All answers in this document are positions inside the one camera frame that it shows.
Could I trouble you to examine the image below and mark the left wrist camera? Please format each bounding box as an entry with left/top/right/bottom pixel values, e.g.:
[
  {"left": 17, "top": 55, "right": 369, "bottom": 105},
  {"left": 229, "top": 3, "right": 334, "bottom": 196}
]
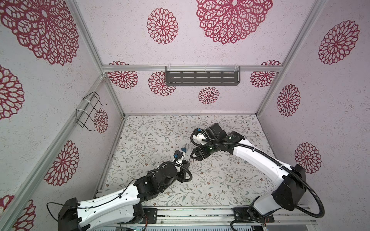
[{"left": 173, "top": 150, "right": 185, "bottom": 165}]

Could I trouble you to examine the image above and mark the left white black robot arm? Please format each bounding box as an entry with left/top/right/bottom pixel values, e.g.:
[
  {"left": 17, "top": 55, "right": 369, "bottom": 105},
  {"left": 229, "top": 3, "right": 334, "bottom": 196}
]
[{"left": 57, "top": 160, "right": 192, "bottom": 231}]

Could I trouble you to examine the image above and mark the left thin black cable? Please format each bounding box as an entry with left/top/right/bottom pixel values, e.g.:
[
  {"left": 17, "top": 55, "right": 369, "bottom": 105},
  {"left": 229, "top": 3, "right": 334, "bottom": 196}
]
[{"left": 46, "top": 178, "right": 136, "bottom": 223}]

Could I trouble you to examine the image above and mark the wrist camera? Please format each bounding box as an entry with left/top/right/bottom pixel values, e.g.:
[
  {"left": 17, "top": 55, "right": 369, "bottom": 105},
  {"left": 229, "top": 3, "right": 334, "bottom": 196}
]
[
  {"left": 192, "top": 129, "right": 209, "bottom": 145},
  {"left": 173, "top": 150, "right": 185, "bottom": 165}
]

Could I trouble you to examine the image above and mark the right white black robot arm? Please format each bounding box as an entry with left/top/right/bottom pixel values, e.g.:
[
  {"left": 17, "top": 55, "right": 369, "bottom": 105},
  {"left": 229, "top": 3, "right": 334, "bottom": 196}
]
[{"left": 190, "top": 123, "right": 306, "bottom": 217}]

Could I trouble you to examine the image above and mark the left black corrugated cable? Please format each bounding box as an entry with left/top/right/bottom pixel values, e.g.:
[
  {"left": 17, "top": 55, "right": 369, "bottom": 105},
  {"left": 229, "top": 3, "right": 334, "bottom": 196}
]
[{"left": 158, "top": 161, "right": 193, "bottom": 182}]

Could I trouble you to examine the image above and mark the black wire wall basket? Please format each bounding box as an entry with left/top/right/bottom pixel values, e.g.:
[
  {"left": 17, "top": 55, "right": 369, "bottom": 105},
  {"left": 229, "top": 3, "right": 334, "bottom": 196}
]
[{"left": 75, "top": 91, "right": 109, "bottom": 134}]

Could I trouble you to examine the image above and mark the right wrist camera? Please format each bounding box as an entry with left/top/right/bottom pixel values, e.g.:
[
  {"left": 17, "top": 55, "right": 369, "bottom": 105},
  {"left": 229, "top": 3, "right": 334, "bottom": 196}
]
[{"left": 192, "top": 129, "right": 209, "bottom": 145}]

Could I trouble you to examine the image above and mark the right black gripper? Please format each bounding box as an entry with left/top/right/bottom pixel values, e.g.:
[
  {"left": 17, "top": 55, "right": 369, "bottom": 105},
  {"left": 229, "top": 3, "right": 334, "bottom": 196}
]
[{"left": 189, "top": 140, "right": 219, "bottom": 160}]

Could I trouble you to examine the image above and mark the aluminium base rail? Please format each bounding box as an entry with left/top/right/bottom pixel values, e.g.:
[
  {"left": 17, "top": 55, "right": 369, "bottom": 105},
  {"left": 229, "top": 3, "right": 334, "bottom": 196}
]
[{"left": 128, "top": 206, "right": 320, "bottom": 231}]

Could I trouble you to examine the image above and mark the grey slotted wall shelf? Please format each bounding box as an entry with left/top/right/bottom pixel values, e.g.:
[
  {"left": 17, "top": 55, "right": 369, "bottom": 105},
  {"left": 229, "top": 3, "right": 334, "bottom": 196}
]
[{"left": 165, "top": 66, "right": 241, "bottom": 87}]

